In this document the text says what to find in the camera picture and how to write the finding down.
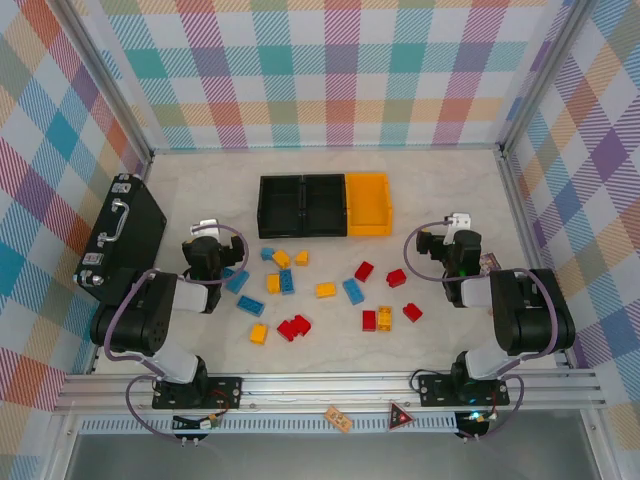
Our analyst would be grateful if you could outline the black base plate right arm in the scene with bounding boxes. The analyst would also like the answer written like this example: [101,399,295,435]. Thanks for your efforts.
[418,372,511,407]

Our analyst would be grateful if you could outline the black base plate left arm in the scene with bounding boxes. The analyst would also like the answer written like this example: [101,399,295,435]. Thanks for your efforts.
[151,374,244,411]

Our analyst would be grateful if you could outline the black plastic bin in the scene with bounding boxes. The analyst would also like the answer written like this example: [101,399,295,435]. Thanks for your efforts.
[302,173,350,238]
[258,174,307,240]

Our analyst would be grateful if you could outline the yellow plastic bin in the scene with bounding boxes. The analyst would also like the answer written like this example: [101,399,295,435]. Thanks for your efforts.
[344,172,393,238]

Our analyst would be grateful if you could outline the red triangle sign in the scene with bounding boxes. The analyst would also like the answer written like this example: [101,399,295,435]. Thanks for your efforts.
[388,403,415,431]

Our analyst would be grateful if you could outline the orange patterned card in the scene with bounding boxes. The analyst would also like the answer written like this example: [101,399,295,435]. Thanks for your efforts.
[323,405,354,432]

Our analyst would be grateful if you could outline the grey metal plate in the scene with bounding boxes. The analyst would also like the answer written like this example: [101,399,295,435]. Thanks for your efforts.
[64,432,601,480]

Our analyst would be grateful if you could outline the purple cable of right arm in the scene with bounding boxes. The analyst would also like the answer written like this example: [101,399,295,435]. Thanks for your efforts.
[403,223,560,444]

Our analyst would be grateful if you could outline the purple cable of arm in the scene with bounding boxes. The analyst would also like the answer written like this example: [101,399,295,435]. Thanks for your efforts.
[101,223,251,445]
[403,223,560,444]

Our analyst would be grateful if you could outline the black case with silver handle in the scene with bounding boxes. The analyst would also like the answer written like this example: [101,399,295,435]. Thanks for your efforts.
[73,173,168,316]

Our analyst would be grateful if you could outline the aluminium frame cross bar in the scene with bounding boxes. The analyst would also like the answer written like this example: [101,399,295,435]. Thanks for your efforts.
[149,143,504,154]

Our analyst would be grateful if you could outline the wide aluminium mounting rail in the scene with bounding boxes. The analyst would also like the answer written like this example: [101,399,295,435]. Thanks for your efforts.
[52,372,609,416]

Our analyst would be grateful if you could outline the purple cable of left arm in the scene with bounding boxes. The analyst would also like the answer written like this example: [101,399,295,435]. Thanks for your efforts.
[101,223,251,445]

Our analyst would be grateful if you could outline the yellow power connector with wires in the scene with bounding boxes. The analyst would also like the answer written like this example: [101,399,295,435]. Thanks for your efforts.
[172,412,224,434]
[457,409,501,426]

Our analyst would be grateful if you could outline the perforated metal cable tray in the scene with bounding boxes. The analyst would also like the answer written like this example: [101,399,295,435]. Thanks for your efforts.
[79,417,461,435]

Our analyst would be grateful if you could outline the aluminium frame post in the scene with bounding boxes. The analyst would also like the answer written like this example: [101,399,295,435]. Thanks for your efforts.
[59,0,154,169]
[498,0,599,156]

